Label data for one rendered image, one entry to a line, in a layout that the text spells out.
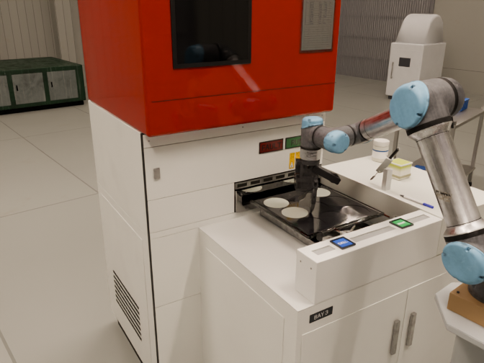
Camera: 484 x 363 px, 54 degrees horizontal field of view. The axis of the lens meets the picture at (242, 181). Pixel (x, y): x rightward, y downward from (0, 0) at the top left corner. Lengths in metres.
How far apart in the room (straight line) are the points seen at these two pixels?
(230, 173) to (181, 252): 0.36
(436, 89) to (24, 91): 7.30
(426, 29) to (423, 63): 0.57
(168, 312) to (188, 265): 0.21
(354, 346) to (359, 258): 0.33
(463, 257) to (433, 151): 0.27
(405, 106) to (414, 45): 7.51
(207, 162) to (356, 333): 0.79
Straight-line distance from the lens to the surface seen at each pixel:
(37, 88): 8.19
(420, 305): 1.85
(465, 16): 10.36
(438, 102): 1.31
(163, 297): 1.93
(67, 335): 2.76
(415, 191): 1.93
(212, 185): 1.81
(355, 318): 1.60
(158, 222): 1.77
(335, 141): 1.57
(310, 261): 1.38
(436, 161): 1.30
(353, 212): 1.85
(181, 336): 2.08
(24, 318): 2.97
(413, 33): 8.94
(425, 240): 1.70
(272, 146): 1.91
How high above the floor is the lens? 1.64
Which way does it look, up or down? 21 degrees down
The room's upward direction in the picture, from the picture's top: straight up
